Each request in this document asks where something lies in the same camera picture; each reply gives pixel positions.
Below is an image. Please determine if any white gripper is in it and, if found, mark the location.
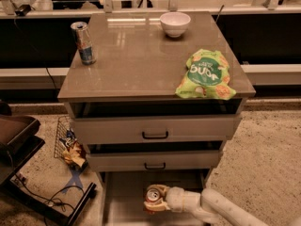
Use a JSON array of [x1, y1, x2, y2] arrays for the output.
[[144, 185, 184, 213]]

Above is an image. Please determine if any orange coke can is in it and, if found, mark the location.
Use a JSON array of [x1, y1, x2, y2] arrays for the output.
[[145, 187, 164, 204]]

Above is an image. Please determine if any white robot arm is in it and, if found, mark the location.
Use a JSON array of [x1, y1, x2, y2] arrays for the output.
[[144, 185, 268, 226]]

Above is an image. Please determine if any open bottom drawer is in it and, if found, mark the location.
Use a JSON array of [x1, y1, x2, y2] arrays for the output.
[[101, 169, 211, 226]]

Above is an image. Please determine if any grey drawer cabinet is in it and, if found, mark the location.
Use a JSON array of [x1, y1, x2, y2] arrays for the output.
[[58, 12, 255, 226]]

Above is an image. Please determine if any silver blue energy drink can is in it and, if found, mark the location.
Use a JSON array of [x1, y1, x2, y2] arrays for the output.
[[71, 22, 96, 65]]

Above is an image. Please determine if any yellow crumpled snack bag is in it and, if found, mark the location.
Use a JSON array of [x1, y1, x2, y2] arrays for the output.
[[62, 144, 86, 169]]

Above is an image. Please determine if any blue snack bag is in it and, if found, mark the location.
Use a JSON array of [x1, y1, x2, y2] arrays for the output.
[[59, 129, 77, 149]]

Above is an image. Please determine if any green chip bag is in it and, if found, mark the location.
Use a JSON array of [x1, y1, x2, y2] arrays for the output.
[[175, 49, 236, 100]]

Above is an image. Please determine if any white ceramic bowl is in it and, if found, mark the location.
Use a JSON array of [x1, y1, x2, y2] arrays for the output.
[[160, 12, 191, 38]]

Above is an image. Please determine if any middle drawer with black handle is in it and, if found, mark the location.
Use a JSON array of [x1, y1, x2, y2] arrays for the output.
[[87, 150, 220, 172]]

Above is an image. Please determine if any drawer with black handle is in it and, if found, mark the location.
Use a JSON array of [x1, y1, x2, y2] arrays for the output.
[[71, 115, 241, 145], [87, 150, 220, 172]]

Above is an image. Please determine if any top drawer with black handle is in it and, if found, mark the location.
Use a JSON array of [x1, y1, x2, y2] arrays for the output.
[[71, 115, 241, 145]]

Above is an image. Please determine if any black cable on floor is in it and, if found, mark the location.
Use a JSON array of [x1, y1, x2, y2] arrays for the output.
[[12, 172, 86, 215]]

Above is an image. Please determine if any wire basket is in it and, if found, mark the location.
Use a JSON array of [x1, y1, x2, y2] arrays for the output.
[[54, 116, 71, 159]]

